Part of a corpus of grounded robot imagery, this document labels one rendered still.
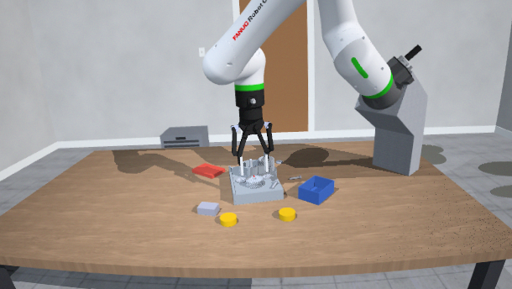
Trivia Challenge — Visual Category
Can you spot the yellow short cylinder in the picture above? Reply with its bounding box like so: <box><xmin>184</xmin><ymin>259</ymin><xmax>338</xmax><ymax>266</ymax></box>
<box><xmin>279</xmin><ymin>208</ymin><xmax>295</xmax><ymax>222</ymax></box>
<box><xmin>220</xmin><ymin>213</ymin><xmax>237</xmax><ymax>227</ymax></box>

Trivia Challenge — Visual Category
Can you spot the blue open box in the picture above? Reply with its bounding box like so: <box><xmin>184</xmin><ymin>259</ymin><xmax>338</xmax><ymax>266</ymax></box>
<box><xmin>298</xmin><ymin>176</ymin><xmax>334</xmax><ymax>205</ymax></box>

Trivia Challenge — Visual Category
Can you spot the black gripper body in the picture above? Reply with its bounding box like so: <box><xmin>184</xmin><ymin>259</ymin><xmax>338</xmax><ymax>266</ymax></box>
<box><xmin>238</xmin><ymin>107</ymin><xmax>264</xmax><ymax>135</ymax></box>

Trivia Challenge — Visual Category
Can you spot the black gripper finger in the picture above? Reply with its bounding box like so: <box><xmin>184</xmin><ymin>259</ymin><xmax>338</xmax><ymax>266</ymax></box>
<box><xmin>254</xmin><ymin>122</ymin><xmax>274</xmax><ymax>172</ymax></box>
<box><xmin>231</xmin><ymin>124</ymin><xmax>251</xmax><ymax>176</ymax></box>

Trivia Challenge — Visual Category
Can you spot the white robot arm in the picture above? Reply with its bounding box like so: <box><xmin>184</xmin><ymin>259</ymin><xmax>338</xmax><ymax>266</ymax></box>
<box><xmin>202</xmin><ymin>0</ymin><xmax>422</xmax><ymax>110</ymax></box>

